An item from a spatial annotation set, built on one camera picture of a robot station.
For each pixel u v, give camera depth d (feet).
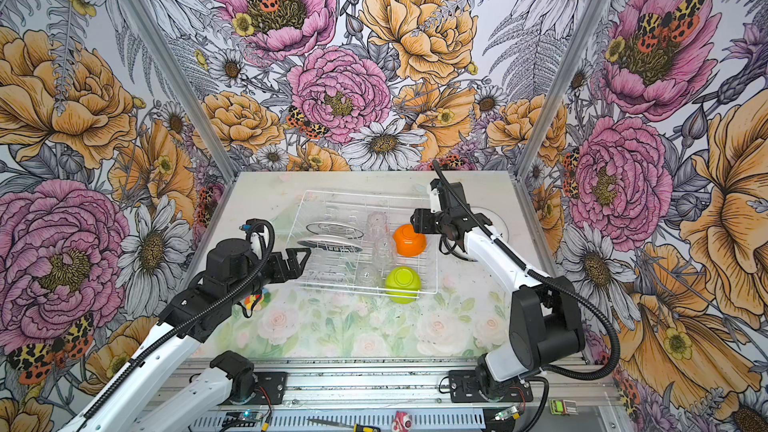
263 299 2.13
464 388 2.42
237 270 1.83
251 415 2.34
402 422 2.16
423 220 2.55
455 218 2.20
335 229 3.14
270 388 2.45
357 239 3.23
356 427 2.26
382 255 2.93
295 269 2.17
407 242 3.10
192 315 1.60
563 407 2.28
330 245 3.16
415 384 2.51
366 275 2.73
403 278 2.81
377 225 3.08
